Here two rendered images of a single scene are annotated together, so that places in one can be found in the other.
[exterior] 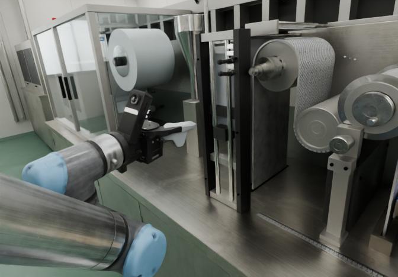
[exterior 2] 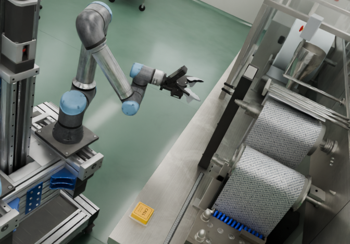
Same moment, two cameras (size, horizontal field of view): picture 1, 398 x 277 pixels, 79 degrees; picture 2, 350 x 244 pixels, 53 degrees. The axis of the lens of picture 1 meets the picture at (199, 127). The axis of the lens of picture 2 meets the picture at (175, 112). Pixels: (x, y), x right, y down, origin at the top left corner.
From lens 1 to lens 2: 126 cm
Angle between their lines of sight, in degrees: 49
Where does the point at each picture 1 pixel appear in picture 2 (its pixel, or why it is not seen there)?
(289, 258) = (174, 183)
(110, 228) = (125, 90)
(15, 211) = (110, 69)
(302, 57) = (263, 118)
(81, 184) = (140, 79)
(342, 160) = (213, 167)
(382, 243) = not seen: hidden behind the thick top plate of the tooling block
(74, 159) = (143, 71)
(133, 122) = (172, 76)
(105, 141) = (158, 74)
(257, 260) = (168, 170)
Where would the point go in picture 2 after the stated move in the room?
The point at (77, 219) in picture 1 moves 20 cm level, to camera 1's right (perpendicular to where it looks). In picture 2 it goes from (119, 81) to (135, 110)
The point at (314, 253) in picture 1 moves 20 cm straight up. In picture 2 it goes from (183, 194) to (198, 163)
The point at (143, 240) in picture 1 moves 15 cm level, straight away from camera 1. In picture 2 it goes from (129, 102) to (154, 95)
